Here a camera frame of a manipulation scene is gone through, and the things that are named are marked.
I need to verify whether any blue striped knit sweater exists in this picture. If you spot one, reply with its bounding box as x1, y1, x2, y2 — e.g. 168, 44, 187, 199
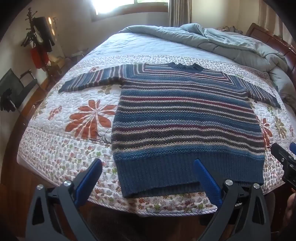
61, 63, 279, 198

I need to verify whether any grey curtain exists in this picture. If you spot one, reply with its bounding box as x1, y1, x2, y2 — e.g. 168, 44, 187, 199
168, 0, 192, 27

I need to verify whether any grey rumpled duvet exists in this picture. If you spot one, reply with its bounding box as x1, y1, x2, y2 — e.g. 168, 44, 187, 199
120, 24, 295, 108

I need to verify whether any black chair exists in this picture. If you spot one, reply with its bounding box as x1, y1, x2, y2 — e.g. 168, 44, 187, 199
1, 69, 39, 113

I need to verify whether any dark wooden headboard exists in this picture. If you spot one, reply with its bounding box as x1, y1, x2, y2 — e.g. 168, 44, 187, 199
246, 23, 296, 87

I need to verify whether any white floral quilted bedspread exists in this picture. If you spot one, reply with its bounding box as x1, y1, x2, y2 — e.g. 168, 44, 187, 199
16, 32, 296, 217

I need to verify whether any person right hand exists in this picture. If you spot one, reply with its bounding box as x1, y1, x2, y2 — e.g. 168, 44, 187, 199
283, 189, 295, 227

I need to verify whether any window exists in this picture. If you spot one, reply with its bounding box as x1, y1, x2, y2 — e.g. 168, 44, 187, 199
90, 0, 170, 22

